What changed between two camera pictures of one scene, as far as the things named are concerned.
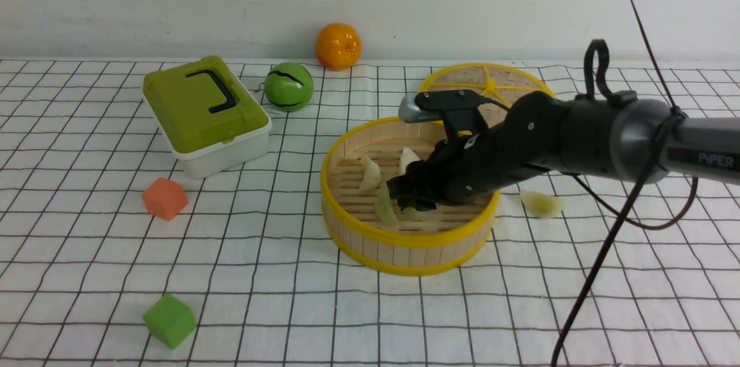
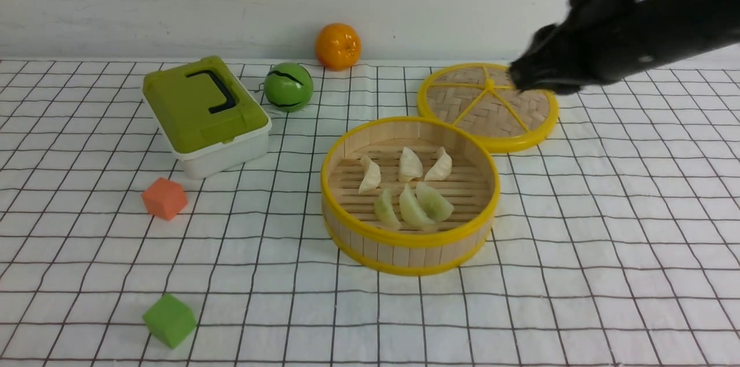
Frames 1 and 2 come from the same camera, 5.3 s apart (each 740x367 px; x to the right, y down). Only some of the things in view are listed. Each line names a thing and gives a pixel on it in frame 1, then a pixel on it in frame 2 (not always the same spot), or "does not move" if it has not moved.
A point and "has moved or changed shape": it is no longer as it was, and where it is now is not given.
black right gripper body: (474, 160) → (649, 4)
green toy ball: (288, 87) does not move
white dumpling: (372, 176) does not move
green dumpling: (541, 206) has moved or changed shape
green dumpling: (384, 211) does not move
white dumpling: (407, 156) does not move
